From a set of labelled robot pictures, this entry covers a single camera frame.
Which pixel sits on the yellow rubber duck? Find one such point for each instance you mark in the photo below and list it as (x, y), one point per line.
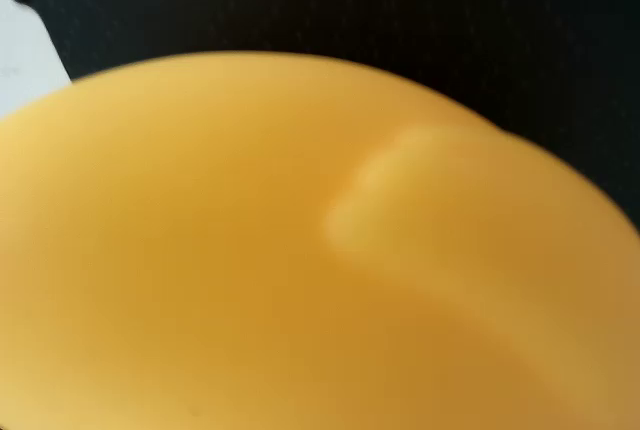
(250, 275)

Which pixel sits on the black cardboard square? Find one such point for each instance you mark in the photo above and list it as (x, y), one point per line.
(450, 25)

